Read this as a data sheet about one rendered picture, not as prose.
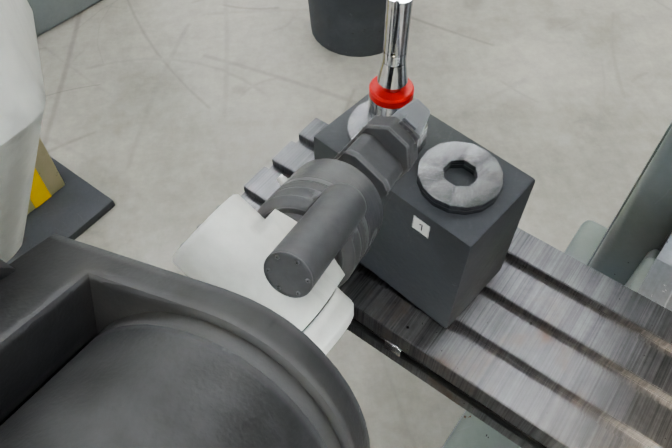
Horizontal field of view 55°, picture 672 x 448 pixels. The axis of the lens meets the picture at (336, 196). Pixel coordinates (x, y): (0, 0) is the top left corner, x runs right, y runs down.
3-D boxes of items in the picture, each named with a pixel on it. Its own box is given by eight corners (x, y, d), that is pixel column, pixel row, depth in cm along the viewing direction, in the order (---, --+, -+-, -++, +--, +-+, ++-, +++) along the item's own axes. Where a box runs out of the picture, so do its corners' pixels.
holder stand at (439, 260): (445, 331, 79) (473, 241, 63) (315, 229, 88) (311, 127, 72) (501, 268, 84) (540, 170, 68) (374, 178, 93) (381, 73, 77)
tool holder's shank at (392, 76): (403, 99, 66) (413, 8, 57) (373, 93, 67) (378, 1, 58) (410, 79, 68) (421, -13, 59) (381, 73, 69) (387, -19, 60)
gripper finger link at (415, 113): (430, 120, 64) (411, 146, 59) (406, 98, 64) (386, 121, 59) (441, 110, 63) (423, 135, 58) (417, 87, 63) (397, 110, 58)
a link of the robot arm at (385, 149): (362, 233, 66) (313, 303, 56) (292, 168, 65) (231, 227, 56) (445, 159, 58) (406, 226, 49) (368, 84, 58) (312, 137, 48)
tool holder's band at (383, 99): (407, 113, 67) (408, 106, 66) (363, 103, 67) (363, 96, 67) (418, 82, 69) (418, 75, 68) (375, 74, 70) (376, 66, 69)
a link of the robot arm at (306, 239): (326, 292, 55) (262, 385, 46) (233, 205, 55) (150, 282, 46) (411, 220, 48) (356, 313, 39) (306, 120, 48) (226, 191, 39)
